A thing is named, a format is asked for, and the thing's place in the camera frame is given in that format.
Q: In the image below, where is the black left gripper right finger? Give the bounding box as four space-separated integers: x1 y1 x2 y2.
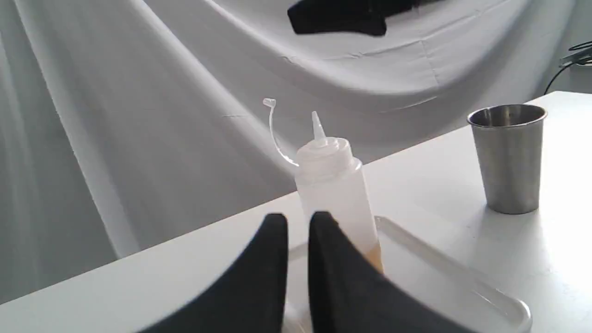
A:
308 211 470 333

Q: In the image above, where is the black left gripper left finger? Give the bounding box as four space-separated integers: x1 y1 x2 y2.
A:
143 213 289 333

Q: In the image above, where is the clear plastic squeeze bottle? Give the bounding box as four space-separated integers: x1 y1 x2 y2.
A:
272 111 383 272

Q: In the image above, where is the stainless steel cup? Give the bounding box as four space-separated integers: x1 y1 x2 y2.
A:
467 104 548 215

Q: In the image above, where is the white plastic tray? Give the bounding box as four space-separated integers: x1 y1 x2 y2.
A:
283 216 533 333

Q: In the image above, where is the grey fabric backdrop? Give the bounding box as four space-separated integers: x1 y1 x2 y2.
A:
1 0 591 303

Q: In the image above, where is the black object on backdrop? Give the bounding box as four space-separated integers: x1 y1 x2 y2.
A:
287 0 433 37

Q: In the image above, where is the black cable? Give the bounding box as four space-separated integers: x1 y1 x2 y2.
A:
544 42 592 95

